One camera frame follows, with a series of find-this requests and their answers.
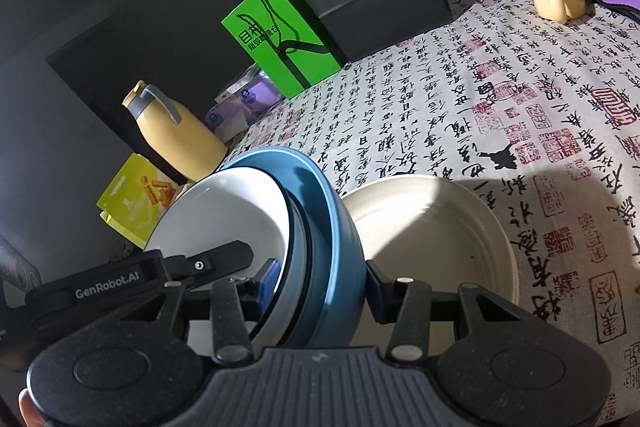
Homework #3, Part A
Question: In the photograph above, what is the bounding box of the calligraphy printed tablecloth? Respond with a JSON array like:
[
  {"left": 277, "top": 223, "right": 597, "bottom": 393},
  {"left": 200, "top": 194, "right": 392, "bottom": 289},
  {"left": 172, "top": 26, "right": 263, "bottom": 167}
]
[{"left": 215, "top": 0, "right": 640, "bottom": 427}]

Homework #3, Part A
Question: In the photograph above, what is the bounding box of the yellow thermos jug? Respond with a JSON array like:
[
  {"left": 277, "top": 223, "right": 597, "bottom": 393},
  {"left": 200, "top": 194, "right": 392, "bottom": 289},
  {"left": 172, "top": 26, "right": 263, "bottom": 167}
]
[{"left": 122, "top": 80, "right": 229, "bottom": 182}]

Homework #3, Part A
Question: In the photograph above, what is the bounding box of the yellow snack box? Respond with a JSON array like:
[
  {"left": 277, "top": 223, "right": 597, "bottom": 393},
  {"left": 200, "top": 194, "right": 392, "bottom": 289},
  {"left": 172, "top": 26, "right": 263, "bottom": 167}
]
[{"left": 97, "top": 153, "right": 188, "bottom": 248}]

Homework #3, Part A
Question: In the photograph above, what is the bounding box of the purple tissue pack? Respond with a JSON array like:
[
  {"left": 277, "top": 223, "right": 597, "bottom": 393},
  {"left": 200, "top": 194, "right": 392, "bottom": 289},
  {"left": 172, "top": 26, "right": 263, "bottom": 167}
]
[
  {"left": 235, "top": 74, "right": 282, "bottom": 118},
  {"left": 205, "top": 99, "right": 251, "bottom": 144}
]

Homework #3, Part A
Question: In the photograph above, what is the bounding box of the blue bowl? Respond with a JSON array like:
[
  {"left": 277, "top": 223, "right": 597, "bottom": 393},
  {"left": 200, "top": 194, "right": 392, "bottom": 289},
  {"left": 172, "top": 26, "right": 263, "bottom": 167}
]
[{"left": 227, "top": 147, "right": 368, "bottom": 349}]

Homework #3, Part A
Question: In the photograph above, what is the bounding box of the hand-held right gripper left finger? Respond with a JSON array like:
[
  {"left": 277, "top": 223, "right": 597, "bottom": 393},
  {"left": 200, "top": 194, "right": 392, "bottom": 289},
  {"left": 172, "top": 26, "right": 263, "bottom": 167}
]
[{"left": 120, "top": 259, "right": 281, "bottom": 364}]

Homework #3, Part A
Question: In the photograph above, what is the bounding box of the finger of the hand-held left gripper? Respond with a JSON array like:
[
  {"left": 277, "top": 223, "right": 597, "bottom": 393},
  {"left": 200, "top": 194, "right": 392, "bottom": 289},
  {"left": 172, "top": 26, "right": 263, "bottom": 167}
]
[{"left": 164, "top": 241, "right": 253, "bottom": 294}]

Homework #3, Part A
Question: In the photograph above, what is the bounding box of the green paper bag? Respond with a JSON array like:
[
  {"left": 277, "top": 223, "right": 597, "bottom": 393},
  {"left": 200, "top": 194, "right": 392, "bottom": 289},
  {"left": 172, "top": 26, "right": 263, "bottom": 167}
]
[{"left": 221, "top": 0, "right": 347, "bottom": 100}]

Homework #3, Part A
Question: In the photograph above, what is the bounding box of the cream deep plate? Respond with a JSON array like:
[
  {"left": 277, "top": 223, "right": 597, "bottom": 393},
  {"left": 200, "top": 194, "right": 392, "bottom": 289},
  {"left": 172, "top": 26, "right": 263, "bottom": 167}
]
[{"left": 344, "top": 174, "right": 521, "bottom": 309}]

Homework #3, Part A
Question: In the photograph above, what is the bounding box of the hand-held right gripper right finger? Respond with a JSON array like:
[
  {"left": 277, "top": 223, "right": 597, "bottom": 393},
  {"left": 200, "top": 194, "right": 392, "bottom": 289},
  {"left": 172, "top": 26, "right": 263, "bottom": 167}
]
[{"left": 365, "top": 259, "right": 539, "bottom": 362}]

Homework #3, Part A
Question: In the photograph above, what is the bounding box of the person's left hand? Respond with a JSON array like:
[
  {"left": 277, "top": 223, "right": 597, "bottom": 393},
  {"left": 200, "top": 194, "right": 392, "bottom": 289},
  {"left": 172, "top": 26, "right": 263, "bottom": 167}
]
[{"left": 18, "top": 388, "right": 48, "bottom": 427}]

